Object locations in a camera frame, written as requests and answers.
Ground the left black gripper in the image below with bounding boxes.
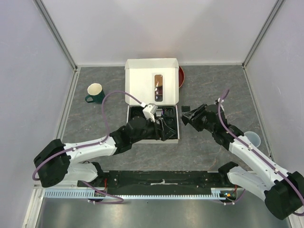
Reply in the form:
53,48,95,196
132,114,175,143

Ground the black comb guard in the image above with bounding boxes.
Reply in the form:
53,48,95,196
181,105,190,113

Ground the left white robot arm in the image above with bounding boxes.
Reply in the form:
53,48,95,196
32,116,178,188

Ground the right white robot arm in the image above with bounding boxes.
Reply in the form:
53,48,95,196
181,104,304,220

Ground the black plastic tray insert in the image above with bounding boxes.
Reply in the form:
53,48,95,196
127,105,180,143

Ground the red bowl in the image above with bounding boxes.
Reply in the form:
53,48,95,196
179,66,185,88

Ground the clear plastic measuring cup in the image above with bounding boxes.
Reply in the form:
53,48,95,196
244,131,261,148

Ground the white cardboard clipper box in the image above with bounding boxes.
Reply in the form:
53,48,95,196
125,58,180,144

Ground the dark green mug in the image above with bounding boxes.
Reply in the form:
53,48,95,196
85,83,105,104

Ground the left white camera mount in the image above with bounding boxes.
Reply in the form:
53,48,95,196
141,102,158,123

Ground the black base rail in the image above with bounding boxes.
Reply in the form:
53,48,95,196
89,171,235,195

